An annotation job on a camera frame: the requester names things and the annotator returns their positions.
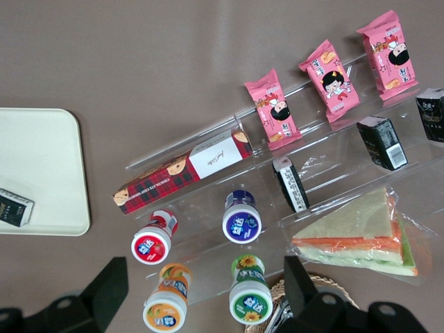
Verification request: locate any orange gum bottle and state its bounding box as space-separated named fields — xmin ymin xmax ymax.
xmin=142 ymin=262 xmax=193 ymax=332

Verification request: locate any light woven wicker basket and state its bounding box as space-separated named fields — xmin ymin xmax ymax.
xmin=244 ymin=273 xmax=360 ymax=333

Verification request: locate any pink cartoon snack packet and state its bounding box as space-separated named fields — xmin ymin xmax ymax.
xmin=298 ymin=39 xmax=361 ymax=123
xmin=356 ymin=9 xmax=419 ymax=102
xmin=244 ymin=68 xmax=303 ymax=151

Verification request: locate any small black wrapped packet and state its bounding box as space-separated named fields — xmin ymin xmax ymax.
xmin=356 ymin=116 xmax=409 ymax=172
xmin=415 ymin=87 xmax=444 ymax=142
xmin=271 ymin=156 xmax=311 ymax=214

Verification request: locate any clear acrylic tiered display shelf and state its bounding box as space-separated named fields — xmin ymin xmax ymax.
xmin=124 ymin=51 xmax=444 ymax=307

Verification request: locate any small black white carton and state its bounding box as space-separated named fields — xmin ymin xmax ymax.
xmin=0 ymin=188 xmax=35 ymax=228

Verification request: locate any green sunflower gum bottle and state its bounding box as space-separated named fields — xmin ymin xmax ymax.
xmin=228 ymin=255 xmax=273 ymax=326

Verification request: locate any cream rounded plastic tray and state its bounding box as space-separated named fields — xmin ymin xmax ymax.
xmin=0 ymin=108 xmax=92 ymax=237

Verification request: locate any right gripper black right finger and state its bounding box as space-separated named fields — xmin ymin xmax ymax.
xmin=273 ymin=256 xmax=428 ymax=333

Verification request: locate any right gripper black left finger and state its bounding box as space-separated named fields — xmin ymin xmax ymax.
xmin=0 ymin=256 xmax=130 ymax=333

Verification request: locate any red plaid cookie box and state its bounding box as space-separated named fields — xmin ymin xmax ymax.
xmin=111 ymin=127 xmax=254 ymax=216

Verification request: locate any plastic wrapped triangle sandwich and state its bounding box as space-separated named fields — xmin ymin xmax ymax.
xmin=280 ymin=186 xmax=440 ymax=286

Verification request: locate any purple blueberry gum bottle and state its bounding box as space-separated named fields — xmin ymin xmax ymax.
xmin=222 ymin=189 xmax=262 ymax=245

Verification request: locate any black foil snack packet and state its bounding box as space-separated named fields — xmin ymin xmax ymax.
xmin=270 ymin=296 xmax=296 ymax=331

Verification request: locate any red strawberry gum bottle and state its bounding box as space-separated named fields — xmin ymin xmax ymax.
xmin=130 ymin=209 xmax=179 ymax=266

